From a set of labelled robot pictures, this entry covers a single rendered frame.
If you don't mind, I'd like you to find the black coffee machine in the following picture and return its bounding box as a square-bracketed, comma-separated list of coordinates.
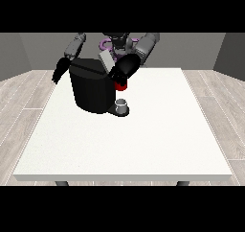
[68, 58, 130, 117]

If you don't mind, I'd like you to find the grey and purple robot trunk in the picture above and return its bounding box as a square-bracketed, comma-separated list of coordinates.
[99, 33, 142, 63]

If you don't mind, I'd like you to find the red pod holder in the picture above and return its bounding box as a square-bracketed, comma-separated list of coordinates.
[114, 80, 128, 92]

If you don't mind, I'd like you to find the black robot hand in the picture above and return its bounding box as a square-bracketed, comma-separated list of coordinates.
[51, 57, 72, 85]
[107, 53, 142, 84]

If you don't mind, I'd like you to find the pale grey machine lid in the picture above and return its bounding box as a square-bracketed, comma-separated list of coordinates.
[98, 49, 117, 72]

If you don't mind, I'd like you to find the small grey cup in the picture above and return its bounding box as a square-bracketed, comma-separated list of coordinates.
[115, 98, 128, 114]

